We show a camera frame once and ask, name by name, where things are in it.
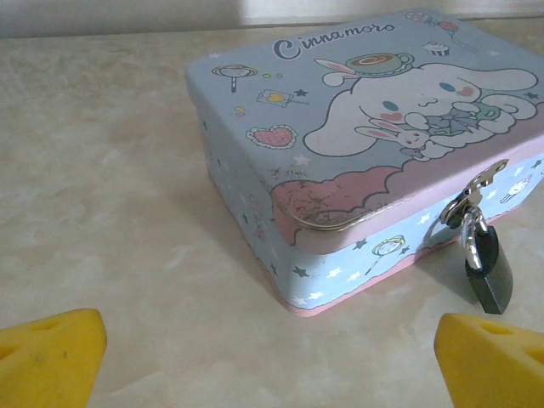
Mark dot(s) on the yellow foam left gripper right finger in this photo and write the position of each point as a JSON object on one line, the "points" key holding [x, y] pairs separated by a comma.
{"points": [[493, 370]]}

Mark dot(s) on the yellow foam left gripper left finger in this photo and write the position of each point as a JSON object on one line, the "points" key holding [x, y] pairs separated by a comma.
{"points": [[47, 361]]}

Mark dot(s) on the small black padlock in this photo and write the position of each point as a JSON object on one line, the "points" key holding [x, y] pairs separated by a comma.
{"points": [[495, 276]]}

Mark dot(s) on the blue-grey cloth piece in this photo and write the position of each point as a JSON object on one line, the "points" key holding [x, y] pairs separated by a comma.
{"points": [[340, 149]]}

